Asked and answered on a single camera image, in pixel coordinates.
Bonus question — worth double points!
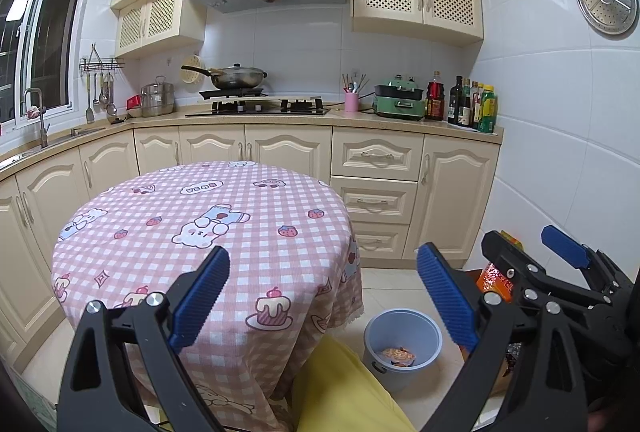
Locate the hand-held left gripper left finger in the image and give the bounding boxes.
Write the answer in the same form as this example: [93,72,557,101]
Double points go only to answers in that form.
[57,245,232,432]

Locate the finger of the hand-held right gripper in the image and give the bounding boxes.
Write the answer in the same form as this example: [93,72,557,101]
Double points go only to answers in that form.
[541,225,633,303]
[481,230,627,321]

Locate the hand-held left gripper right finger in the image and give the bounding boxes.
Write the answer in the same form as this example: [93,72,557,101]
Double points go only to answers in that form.
[416,242,587,432]

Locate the blue plastic bin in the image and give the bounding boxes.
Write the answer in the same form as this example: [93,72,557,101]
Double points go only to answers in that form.
[363,308,444,393]

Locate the orange white plastic bag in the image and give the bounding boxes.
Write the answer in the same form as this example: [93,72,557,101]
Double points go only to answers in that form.
[382,346,417,368]

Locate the orange snack bag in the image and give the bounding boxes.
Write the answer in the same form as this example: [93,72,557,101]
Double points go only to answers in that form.
[475,232,523,305]

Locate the shiny printed packet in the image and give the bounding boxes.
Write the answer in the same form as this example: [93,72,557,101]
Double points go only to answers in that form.
[505,342,524,379]

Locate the cream base cabinets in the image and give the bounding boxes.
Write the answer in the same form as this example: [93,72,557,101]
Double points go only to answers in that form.
[0,124,502,363]

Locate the pink checked tablecloth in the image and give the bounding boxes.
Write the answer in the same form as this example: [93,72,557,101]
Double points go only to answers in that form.
[51,160,365,423]

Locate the person's yellow trouser leg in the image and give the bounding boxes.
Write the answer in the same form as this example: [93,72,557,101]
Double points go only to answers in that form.
[291,334,416,432]

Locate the green bottle yellow cap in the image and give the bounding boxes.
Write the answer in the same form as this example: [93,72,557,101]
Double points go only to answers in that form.
[477,85,497,133]

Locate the yellow-label brown bottle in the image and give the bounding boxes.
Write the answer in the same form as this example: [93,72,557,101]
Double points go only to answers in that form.
[471,82,485,130]

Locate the slim dark bottle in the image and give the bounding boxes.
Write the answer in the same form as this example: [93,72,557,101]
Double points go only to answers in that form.
[460,78,473,127]

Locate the large dark red-label bottle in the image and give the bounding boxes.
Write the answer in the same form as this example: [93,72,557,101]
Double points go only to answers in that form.
[425,72,446,121]

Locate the green patterned box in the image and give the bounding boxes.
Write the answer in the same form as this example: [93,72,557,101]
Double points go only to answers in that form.
[10,369,58,430]

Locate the green electric cooker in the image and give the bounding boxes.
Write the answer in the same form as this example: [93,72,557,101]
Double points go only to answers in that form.
[372,74,428,119]

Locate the steel stock pot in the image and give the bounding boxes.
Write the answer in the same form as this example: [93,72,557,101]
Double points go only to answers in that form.
[141,76,176,117]

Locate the black gas stove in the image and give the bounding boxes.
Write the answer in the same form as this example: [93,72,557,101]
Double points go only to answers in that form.
[185,98,332,117]

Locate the steel sink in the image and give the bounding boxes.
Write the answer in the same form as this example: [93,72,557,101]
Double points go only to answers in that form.
[0,126,108,167]

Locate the hanging steel ladle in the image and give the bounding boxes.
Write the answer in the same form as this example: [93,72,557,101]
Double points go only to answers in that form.
[105,72,118,117]

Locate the hanging steel spatula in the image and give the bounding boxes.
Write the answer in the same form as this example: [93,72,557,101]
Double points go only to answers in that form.
[85,72,96,123]

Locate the steel wok with lid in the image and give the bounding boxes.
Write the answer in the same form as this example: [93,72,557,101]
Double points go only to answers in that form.
[181,64,268,91]

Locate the steel faucet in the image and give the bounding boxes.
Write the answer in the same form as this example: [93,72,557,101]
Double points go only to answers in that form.
[24,88,51,149]

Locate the bunch of chopsticks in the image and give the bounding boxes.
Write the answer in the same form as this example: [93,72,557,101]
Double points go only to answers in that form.
[341,72,371,94]

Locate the sliding window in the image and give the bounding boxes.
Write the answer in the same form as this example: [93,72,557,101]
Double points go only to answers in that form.
[0,0,96,125]

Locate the steel wall utensil rack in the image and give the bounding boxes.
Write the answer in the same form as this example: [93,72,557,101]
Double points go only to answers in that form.
[79,42,126,72]

